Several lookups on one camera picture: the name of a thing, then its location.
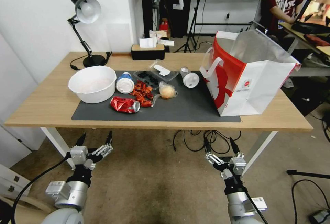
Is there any person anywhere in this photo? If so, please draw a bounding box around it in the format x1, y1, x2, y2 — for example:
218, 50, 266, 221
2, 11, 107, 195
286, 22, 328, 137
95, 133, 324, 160
260, 0, 305, 40

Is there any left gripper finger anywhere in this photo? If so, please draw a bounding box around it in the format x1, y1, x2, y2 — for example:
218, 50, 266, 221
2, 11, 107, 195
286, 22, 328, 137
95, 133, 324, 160
76, 132, 87, 147
85, 131, 114, 169

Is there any dark grey table mat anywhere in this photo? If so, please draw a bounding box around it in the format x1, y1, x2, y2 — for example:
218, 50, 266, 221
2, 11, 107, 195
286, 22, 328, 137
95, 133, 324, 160
71, 70, 242, 122

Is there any black desk lamp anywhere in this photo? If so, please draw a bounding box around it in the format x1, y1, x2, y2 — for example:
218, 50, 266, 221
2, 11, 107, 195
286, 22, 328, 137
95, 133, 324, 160
67, 0, 106, 68

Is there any cardboard box with papers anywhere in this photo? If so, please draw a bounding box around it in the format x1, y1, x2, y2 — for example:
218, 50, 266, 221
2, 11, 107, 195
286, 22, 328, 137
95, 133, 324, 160
149, 29, 171, 40

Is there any black tripod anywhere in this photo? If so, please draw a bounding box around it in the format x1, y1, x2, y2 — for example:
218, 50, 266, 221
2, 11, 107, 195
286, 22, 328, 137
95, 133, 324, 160
173, 0, 209, 53

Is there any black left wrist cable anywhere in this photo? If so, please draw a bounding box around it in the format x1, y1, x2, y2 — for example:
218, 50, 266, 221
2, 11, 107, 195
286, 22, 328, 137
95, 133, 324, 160
11, 154, 72, 224

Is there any white paper cup with lid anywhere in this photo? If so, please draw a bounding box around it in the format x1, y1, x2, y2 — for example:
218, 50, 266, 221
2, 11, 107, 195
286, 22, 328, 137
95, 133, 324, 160
115, 72, 135, 94

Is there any pale round food in wrap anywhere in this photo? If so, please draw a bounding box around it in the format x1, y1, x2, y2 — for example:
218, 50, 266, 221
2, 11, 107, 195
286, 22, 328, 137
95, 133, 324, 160
158, 81, 178, 100

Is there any black tissue box wooden lid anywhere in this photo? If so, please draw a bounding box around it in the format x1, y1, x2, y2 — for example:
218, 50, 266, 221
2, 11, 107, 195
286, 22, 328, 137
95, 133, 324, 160
131, 43, 165, 61

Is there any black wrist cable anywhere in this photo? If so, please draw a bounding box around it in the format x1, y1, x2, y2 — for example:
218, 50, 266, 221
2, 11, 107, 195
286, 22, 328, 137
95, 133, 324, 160
240, 179, 267, 224
11, 154, 72, 224

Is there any black lamp power cable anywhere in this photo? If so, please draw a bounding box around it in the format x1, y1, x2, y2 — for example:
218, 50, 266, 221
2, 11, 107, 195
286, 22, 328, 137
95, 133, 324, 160
69, 51, 113, 71

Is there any grey foot pedal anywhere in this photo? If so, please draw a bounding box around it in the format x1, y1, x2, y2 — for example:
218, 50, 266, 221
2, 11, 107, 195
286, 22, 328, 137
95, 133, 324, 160
309, 209, 330, 224

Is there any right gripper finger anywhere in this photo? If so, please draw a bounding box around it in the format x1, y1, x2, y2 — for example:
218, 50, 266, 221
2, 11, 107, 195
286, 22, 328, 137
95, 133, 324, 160
229, 137, 245, 159
203, 137, 229, 179

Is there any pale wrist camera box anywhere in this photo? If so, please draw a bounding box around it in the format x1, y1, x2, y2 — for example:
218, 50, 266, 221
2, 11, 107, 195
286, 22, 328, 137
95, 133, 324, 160
70, 145, 89, 169
230, 157, 247, 177

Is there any white tissue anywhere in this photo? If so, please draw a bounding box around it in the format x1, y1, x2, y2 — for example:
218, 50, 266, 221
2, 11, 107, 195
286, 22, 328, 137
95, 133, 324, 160
139, 37, 158, 49

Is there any black floor cable bundle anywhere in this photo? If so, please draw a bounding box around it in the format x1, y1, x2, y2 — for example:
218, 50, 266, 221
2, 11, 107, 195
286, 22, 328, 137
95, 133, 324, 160
172, 129, 242, 155

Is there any wooden table with white legs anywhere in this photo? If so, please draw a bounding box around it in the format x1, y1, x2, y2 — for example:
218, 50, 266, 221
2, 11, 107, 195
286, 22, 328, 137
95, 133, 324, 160
4, 51, 314, 181

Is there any clear plastic cup white lid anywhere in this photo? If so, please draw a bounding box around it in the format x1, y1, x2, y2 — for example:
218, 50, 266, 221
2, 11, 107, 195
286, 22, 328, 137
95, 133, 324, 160
180, 66, 200, 89

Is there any white round paper bowl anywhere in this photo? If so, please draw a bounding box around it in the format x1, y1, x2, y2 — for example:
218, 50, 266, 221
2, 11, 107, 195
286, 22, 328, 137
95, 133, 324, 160
68, 65, 117, 104

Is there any red and white delivery bag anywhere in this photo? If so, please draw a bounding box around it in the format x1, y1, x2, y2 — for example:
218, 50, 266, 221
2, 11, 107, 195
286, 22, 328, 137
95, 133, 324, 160
199, 30, 301, 117

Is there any crushed red soda can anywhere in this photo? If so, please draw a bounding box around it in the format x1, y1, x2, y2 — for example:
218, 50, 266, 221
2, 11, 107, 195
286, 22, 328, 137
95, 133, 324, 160
110, 96, 141, 114

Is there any wooden background desk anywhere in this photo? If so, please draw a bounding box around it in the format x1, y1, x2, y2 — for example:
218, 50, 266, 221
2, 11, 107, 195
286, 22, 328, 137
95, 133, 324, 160
279, 22, 330, 54

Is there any pale case with latches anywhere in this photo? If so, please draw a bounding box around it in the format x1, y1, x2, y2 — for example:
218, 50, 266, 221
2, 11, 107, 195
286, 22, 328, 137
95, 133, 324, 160
0, 163, 33, 198

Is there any black stand leg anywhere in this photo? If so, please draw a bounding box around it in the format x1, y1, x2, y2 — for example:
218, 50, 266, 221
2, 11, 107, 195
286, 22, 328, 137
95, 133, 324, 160
286, 169, 330, 179

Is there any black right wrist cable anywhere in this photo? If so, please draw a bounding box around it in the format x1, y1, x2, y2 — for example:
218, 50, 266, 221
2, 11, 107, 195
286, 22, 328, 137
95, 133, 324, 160
240, 179, 267, 224

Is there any red dried chili pile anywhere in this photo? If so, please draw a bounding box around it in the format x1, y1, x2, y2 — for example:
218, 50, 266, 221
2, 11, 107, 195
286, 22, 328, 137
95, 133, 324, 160
130, 79, 155, 108

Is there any clear plastic takeout box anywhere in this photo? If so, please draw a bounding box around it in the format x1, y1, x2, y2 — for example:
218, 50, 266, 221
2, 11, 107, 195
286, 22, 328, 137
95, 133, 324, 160
133, 59, 180, 91

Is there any black looped floor cable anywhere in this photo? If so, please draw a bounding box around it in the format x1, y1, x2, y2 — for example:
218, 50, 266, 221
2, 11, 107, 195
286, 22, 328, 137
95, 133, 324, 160
291, 179, 330, 212

